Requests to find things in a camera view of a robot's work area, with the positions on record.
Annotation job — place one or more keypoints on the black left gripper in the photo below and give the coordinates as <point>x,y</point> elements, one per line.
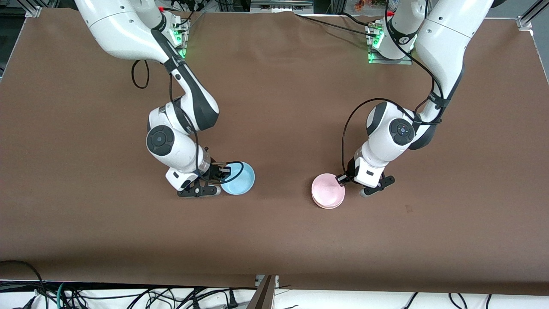
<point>351,168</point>

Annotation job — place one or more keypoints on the light blue bowl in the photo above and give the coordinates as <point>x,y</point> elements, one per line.
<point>242,184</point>

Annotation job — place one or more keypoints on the wooden post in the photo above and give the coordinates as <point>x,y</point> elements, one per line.
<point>262,294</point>

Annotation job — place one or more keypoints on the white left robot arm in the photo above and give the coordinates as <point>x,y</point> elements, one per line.
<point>441,47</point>

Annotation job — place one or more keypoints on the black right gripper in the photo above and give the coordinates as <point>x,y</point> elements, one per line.
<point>212,172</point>

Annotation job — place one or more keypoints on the aluminium frame profile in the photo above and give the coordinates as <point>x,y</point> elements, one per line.
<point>281,4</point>

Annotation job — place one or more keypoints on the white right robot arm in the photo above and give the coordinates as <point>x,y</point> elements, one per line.
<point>120,30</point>

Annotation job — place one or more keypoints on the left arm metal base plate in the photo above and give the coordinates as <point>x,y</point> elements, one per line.
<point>372,53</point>

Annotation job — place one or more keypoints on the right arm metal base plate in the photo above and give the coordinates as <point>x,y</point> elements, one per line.
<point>182,38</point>

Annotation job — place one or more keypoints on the brown table cover sheet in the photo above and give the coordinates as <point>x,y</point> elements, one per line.
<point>274,107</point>

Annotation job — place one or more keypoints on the black power plug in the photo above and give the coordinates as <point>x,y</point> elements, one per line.
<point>232,299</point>

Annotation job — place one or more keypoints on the pink bowl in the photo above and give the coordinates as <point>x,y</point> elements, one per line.
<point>328,189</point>

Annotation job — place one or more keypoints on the orange background object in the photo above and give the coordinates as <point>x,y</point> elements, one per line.
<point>369,4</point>

